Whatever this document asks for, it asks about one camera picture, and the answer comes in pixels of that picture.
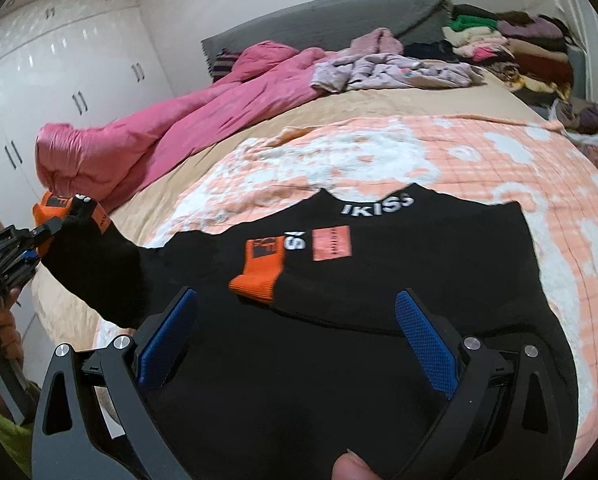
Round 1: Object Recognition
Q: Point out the beige bed sheet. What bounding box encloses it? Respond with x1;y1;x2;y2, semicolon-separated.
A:
29;67;554;348

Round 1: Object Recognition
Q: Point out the stack of folded clothes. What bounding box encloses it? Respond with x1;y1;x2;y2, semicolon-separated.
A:
441;4;578;107

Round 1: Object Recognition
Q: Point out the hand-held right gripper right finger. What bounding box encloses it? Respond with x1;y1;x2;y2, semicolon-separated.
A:
394;289;566;480

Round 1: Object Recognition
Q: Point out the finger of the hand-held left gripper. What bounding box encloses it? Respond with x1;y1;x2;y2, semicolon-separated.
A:
0;251;43;292
0;216;66;257

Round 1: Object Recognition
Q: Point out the striped dark cloth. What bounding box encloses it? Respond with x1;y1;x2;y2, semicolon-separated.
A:
211;49;241;79

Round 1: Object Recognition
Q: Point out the person's left hand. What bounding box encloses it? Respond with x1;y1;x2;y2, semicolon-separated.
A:
0;287;25;362

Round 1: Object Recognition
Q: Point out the white glossy wardrobe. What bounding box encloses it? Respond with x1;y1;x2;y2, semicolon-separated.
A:
0;0;176;233

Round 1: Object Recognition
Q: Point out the dark navy garment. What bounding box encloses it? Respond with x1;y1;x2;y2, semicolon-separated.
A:
404;40;460;64

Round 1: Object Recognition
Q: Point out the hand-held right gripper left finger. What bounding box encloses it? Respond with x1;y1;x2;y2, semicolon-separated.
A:
32;287;200;480

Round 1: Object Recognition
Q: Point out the white bag of clothes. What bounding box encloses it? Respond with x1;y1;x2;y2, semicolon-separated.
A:
549;97;598;152

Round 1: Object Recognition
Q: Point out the white curtain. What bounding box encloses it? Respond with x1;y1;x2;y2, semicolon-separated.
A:
549;0;598;128

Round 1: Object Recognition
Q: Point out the pink duvet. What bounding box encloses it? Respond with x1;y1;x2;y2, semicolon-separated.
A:
35;42;330;212

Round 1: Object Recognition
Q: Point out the lilac crumpled garment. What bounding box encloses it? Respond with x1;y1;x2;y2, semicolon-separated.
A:
311;52;487;94

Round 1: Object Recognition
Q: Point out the person's right hand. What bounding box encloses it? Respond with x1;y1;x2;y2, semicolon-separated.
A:
331;452;380;480

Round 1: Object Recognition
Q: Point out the dusty pink garment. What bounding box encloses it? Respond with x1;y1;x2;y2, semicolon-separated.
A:
348;27;406;57

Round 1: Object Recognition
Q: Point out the person's left forearm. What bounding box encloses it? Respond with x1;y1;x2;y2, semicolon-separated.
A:
0;357;33;465

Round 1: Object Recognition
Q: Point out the peach and white patterned blanket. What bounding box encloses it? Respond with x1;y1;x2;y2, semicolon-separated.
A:
93;112;598;463

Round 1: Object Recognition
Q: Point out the black sweater with orange cuffs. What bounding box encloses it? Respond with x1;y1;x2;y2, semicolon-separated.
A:
32;185;580;480

